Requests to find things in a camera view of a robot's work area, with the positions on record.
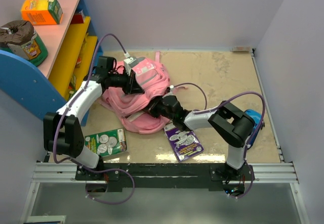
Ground orange green juice box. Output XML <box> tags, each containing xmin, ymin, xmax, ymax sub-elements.
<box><xmin>20</xmin><ymin>0</ymin><xmax>63</xmax><ymax>25</ymax></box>

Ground brown topped green canister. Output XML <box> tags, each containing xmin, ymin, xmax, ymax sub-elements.
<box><xmin>1</xmin><ymin>20</ymin><xmax>48</xmax><ymax>67</ymax></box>

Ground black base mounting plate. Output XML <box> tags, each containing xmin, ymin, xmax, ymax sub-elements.
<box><xmin>75</xmin><ymin>163</ymin><xmax>255</xmax><ymax>193</ymax></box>

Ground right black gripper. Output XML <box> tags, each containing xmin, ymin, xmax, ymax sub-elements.
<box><xmin>139</xmin><ymin>94</ymin><xmax>175</xmax><ymax>121</ymax></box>

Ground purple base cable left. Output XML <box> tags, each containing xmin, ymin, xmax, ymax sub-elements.
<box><xmin>85</xmin><ymin>168</ymin><xmax>137</xmax><ymax>205</ymax></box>

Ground pink student backpack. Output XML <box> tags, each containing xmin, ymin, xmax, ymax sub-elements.
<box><xmin>97</xmin><ymin>51</ymin><xmax>188</xmax><ymax>135</ymax></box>

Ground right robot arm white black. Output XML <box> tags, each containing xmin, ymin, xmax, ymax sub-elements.
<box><xmin>144</xmin><ymin>92</ymin><xmax>255</xmax><ymax>180</ymax></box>

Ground blue pencil case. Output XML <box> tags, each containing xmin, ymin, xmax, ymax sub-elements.
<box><xmin>244</xmin><ymin>109</ymin><xmax>265</xmax><ymax>146</ymax></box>

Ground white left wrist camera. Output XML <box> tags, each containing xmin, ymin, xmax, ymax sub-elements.
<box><xmin>124</xmin><ymin>57</ymin><xmax>137</xmax><ymax>75</ymax></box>

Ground green paperback book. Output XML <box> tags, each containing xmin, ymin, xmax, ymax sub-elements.
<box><xmin>85</xmin><ymin>128</ymin><xmax>128</xmax><ymax>158</ymax></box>

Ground small pink white eraser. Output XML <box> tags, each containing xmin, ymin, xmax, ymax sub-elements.
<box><xmin>230</xmin><ymin>46</ymin><xmax>252</xmax><ymax>53</ymax></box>

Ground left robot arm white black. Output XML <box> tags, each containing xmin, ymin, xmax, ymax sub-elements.
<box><xmin>43</xmin><ymin>56</ymin><xmax>144</xmax><ymax>180</ymax></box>

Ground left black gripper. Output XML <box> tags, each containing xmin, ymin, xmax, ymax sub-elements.
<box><xmin>109</xmin><ymin>68</ymin><xmax>145</xmax><ymax>95</ymax></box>

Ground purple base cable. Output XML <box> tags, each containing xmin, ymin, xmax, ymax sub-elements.
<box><xmin>227</xmin><ymin>165</ymin><xmax>255</xmax><ymax>199</ymax></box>
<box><xmin>85</xmin><ymin>168</ymin><xmax>137</xmax><ymax>205</ymax></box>

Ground purple paperback book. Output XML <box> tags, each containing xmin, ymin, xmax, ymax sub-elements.
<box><xmin>163</xmin><ymin>123</ymin><xmax>204</xmax><ymax>162</ymax></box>

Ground blue pink yellow shelf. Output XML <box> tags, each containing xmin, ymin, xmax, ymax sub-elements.
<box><xmin>1</xmin><ymin>0</ymin><xmax>98</xmax><ymax>125</ymax></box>

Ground green box on lower shelf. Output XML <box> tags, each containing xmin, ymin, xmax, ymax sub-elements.
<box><xmin>65</xmin><ymin>88</ymin><xmax>77</xmax><ymax>101</ymax></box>

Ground red item on shelf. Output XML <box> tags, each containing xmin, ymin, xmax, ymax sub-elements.
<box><xmin>71</xmin><ymin>10</ymin><xmax>85</xmax><ymax>24</ymax></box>

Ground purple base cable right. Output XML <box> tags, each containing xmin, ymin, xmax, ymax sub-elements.
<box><xmin>227</xmin><ymin>165</ymin><xmax>255</xmax><ymax>199</ymax></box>

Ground dark novel Two Cities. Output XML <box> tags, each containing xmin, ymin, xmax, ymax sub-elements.
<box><xmin>126</xmin><ymin>111</ymin><xmax>144</xmax><ymax>122</ymax></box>

